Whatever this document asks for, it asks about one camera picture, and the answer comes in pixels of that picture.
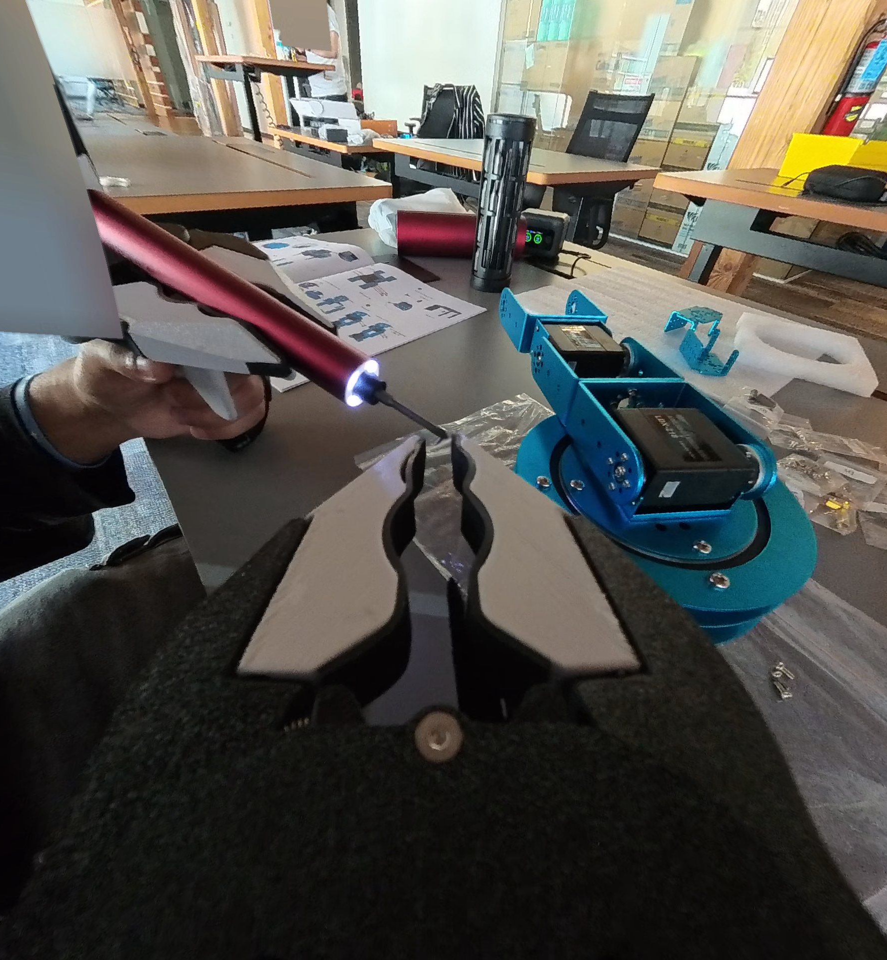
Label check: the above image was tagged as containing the pile of small screw bags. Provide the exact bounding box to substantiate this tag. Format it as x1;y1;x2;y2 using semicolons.
728;385;887;585

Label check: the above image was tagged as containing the red cylinder case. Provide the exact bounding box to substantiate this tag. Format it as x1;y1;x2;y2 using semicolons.
394;210;529;261

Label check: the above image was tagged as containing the black power bank green display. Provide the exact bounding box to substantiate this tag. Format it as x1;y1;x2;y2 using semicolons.
522;209;573;264

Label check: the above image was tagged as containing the person's left hand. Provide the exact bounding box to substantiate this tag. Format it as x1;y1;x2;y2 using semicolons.
27;339;268;444

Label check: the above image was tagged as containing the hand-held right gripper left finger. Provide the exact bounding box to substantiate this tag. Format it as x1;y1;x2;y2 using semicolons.
237;435;427;684

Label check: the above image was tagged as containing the red electric screwdriver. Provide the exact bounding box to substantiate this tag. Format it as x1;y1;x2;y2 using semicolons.
87;190;452;441

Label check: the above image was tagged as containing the wooden standing desk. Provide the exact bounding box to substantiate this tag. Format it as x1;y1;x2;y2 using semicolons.
194;52;337;138

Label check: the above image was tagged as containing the white plastic bag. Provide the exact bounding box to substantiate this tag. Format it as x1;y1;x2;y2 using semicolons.
367;187;467;250

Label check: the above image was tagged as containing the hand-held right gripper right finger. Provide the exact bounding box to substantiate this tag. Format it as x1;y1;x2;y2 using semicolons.
451;433;645;682

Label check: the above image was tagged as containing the black pouch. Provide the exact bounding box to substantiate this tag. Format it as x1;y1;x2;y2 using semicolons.
806;165;887;206

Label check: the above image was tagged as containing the large clear plastic sheet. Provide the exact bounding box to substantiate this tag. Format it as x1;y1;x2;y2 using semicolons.
713;573;887;960

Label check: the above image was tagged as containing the clear plastic bag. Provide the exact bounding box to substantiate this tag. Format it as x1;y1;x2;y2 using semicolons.
353;393;559;575

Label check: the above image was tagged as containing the blue metal bracket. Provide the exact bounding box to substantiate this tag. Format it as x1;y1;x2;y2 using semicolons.
664;303;742;373

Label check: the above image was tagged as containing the chair with striped jacket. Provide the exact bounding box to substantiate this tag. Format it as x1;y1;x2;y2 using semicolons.
412;83;487;141

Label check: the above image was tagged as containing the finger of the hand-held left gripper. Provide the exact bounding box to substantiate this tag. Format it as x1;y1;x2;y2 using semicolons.
112;282;292;378
166;223;339;334

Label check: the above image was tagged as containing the person's left forearm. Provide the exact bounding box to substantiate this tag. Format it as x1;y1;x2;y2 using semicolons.
0;373;139;597

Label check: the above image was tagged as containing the black mesh office chair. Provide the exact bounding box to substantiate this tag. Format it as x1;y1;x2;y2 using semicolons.
565;90;656;164

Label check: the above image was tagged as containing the printed instruction manual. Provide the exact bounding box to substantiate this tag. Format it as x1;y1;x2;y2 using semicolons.
252;235;490;395

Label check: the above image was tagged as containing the red fire extinguisher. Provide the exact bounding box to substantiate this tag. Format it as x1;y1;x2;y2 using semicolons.
821;16;887;141

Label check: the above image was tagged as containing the white foam insert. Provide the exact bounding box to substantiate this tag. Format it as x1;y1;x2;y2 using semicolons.
734;310;880;399

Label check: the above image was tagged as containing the black patterned cylinder bottle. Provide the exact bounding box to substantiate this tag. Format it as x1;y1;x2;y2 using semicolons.
470;112;539;294

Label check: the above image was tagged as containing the wooden top office desk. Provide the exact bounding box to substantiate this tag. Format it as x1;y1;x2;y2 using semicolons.
74;120;394;230
372;137;664;250
652;168;887;290

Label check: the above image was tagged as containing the white foam sheet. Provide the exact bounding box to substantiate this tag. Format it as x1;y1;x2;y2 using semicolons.
514;258;752;354

